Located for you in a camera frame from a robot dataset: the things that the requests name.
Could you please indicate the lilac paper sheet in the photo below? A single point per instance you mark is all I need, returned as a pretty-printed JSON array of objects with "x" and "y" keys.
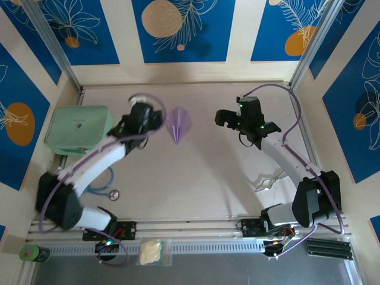
[{"x": 179, "y": 121}]

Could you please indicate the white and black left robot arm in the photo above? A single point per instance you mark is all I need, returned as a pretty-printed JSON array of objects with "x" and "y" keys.
[{"x": 89, "y": 172}]

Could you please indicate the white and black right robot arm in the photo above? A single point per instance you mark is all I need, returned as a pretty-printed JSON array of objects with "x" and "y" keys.
[{"x": 308, "y": 202}]

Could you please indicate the mint green zip pouch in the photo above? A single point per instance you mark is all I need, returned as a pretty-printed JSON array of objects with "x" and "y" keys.
[{"x": 77, "y": 124}]

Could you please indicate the blue tube stethoscope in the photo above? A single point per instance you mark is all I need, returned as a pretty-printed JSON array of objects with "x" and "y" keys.
[{"x": 113, "y": 195}]

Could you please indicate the black controller board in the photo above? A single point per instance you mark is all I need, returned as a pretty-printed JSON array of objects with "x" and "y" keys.
[
  {"x": 114, "y": 248},
  {"x": 273, "y": 250}
]

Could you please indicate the clear bag with cream contents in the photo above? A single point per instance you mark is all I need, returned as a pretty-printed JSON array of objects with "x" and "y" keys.
[{"x": 151, "y": 250}]

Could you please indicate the black ribbed block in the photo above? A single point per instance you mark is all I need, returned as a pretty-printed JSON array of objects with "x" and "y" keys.
[{"x": 329, "y": 249}]

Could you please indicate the green can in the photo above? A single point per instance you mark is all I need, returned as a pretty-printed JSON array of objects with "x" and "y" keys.
[{"x": 29, "y": 253}]

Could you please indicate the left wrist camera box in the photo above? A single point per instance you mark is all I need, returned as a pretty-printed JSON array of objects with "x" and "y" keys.
[{"x": 136, "y": 101}]

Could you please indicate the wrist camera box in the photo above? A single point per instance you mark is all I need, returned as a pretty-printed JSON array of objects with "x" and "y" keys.
[
  {"x": 238, "y": 98},
  {"x": 136, "y": 101}
]

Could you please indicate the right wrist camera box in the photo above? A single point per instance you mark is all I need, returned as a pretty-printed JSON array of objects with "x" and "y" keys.
[{"x": 238, "y": 98}]

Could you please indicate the blue floral wall poster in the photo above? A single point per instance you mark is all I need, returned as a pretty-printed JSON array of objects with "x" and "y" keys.
[
  {"x": 335, "y": 38},
  {"x": 267, "y": 44},
  {"x": 17, "y": 89},
  {"x": 89, "y": 44},
  {"x": 207, "y": 44},
  {"x": 35, "y": 50},
  {"x": 341, "y": 133}
]

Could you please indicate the aluminium frame post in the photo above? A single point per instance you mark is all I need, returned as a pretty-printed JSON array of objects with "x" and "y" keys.
[
  {"x": 314, "y": 38},
  {"x": 53, "y": 44}
]

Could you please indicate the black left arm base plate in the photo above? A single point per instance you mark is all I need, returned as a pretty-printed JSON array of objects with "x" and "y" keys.
[{"x": 130, "y": 230}]

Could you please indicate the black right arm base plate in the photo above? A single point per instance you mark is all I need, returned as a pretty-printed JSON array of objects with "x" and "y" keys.
[{"x": 248, "y": 228}]

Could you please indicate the aluminium mounting rail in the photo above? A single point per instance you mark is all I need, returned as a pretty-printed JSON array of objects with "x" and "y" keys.
[{"x": 193, "y": 227}]

